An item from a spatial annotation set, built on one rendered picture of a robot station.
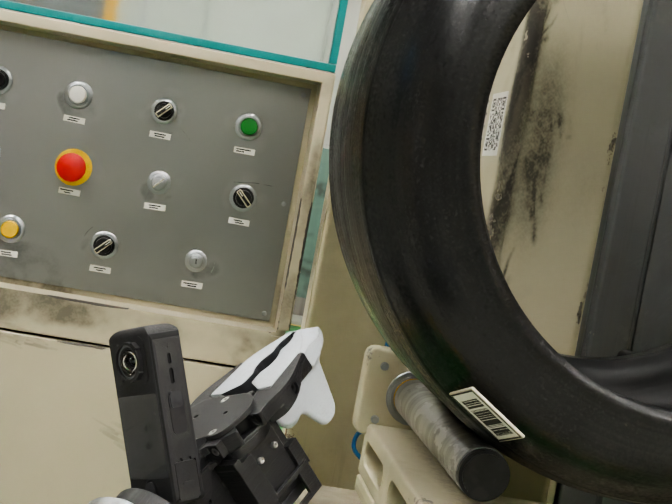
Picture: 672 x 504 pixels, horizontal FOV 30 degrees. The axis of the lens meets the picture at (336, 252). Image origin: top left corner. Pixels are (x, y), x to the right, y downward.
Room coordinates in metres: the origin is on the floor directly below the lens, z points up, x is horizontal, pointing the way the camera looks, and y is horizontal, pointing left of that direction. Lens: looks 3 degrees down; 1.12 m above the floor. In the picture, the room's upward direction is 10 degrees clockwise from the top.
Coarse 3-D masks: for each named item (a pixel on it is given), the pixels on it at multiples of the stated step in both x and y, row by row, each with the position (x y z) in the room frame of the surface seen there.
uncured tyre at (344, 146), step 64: (384, 0) 1.09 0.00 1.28; (448, 0) 0.99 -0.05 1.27; (512, 0) 0.99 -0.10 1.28; (384, 64) 1.02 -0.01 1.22; (448, 64) 0.99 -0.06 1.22; (384, 128) 1.01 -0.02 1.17; (448, 128) 0.99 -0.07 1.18; (384, 192) 1.01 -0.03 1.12; (448, 192) 0.99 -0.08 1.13; (384, 256) 1.02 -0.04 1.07; (448, 256) 0.99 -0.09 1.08; (384, 320) 1.07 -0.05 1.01; (448, 320) 1.00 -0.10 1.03; (512, 320) 0.99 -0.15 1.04; (448, 384) 1.03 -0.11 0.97; (512, 384) 1.00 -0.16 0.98; (576, 384) 1.00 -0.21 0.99; (640, 384) 1.30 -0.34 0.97; (512, 448) 1.04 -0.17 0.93; (576, 448) 1.01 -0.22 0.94; (640, 448) 1.01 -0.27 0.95
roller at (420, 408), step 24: (408, 384) 1.35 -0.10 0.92; (408, 408) 1.28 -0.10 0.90; (432, 408) 1.22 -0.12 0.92; (432, 432) 1.16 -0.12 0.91; (456, 432) 1.11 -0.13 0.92; (456, 456) 1.06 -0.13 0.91; (480, 456) 1.04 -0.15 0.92; (456, 480) 1.05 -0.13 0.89; (480, 480) 1.04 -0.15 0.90; (504, 480) 1.04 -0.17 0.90
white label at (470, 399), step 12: (456, 396) 1.02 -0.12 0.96; (468, 396) 1.01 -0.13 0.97; (480, 396) 0.99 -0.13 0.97; (468, 408) 1.02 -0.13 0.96; (480, 408) 1.01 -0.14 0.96; (492, 408) 1.00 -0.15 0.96; (480, 420) 1.03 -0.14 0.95; (492, 420) 1.01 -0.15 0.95; (504, 420) 1.00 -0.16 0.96; (492, 432) 1.03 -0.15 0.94; (504, 432) 1.01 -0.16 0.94; (516, 432) 1.00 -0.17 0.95
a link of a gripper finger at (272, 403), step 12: (300, 360) 0.85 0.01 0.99; (288, 372) 0.83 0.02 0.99; (300, 372) 0.84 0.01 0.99; (276, 384) 0.83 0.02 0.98; (288, 384) 0.82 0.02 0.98; (300, 384) 0.83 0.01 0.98; (264, 396) 0.82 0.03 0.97; (276, 396) 0.81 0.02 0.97; (288, 396) 0.82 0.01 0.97; (264, 408) 0.80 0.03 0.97; (276, 408) 0.81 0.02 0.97; (288, 408) 0.82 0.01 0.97; (252, 420) 0.80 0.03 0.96; (264, 420) 0.80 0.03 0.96; (276, 420) 0.81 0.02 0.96; (240, 432) 0.81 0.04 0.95
